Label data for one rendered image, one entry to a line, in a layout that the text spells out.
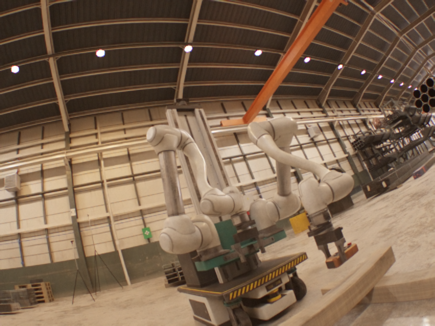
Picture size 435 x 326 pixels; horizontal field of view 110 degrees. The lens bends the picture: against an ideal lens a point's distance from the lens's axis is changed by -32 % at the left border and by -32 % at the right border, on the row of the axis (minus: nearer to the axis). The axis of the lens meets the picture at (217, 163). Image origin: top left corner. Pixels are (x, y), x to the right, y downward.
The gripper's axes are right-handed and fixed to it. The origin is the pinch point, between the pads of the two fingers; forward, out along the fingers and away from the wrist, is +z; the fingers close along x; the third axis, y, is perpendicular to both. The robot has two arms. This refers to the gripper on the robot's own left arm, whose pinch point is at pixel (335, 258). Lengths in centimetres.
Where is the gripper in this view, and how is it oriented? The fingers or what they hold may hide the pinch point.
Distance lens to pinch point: 105.5
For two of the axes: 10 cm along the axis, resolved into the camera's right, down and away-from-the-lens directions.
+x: -3.1, 4.3, 8.5
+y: 8.9, -1.7, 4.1
